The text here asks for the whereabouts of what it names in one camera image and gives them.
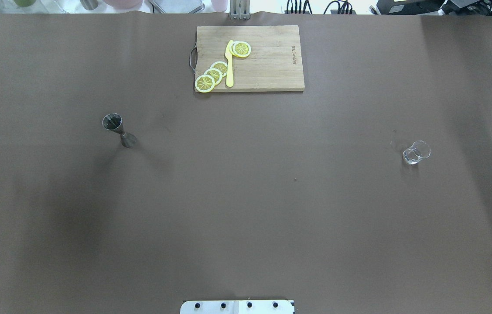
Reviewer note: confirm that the outer lemon slice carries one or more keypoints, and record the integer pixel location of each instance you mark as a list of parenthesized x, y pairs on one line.
[(205, 83)]

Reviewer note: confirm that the single lemon slice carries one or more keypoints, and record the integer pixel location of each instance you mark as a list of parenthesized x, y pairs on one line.
[(241, 49)]

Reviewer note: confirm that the white camera pole base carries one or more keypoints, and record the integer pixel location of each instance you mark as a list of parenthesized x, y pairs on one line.
[(238, 307)]

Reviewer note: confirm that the steel jigger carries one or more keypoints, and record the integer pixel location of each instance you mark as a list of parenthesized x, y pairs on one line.
[(114, 122)]

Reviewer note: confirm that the small glass measuring cup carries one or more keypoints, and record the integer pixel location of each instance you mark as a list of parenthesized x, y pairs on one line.
[(418, 151)]

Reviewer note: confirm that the pink plastic cup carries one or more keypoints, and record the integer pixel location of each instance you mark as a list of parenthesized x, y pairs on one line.
[(220, 5)]

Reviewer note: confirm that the lemon slice near knife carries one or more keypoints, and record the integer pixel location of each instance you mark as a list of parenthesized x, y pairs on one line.
[(221, 66)]

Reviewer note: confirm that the wooden cutting board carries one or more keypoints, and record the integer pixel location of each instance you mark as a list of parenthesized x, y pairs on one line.
[(274, 65)]

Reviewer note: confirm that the aluminium frame post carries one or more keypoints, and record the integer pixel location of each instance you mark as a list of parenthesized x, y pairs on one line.
[(239, 10)]

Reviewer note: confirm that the silver kitchen scale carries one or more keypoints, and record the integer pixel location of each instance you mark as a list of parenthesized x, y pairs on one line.
[(177, 6)]

